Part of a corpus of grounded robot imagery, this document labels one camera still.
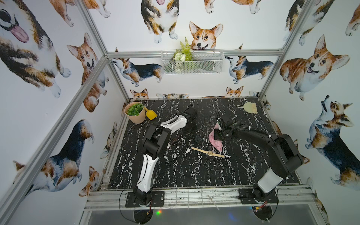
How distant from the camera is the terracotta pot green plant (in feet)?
3.18

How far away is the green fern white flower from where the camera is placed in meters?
0.81

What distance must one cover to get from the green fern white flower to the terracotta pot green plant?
42cm
